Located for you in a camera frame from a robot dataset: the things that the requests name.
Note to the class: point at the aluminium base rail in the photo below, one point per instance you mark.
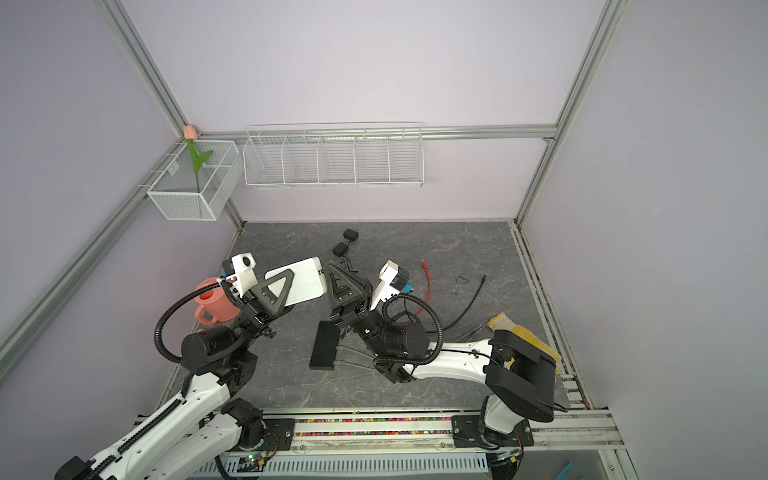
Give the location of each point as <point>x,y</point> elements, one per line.
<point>336,445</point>

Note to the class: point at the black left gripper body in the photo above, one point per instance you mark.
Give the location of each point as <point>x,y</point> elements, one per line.
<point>254,317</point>

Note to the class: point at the yellow work glove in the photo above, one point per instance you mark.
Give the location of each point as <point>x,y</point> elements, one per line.
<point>528,339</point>

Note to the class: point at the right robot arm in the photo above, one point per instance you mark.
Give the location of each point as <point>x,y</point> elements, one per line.
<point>406,339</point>

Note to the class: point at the black network switch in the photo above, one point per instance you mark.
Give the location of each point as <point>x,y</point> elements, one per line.
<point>325,346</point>

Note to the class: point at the artificial tulip flower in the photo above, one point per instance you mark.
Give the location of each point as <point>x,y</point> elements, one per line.
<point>198,158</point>

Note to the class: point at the long white wire basket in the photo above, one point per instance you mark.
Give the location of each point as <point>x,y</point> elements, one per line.
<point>350,154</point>

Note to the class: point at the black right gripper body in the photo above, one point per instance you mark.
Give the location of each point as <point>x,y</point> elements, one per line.
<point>359,319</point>

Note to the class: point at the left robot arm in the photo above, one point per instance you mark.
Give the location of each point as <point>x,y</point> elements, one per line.
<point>205,418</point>

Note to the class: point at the small white wire basket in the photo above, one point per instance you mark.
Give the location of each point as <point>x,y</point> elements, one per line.
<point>174,191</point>

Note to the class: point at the pink watering can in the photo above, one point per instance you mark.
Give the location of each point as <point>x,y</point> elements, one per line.
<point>214,307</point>

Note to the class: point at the black power adapter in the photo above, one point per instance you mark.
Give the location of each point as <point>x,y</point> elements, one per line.
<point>350,235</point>
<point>340,249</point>

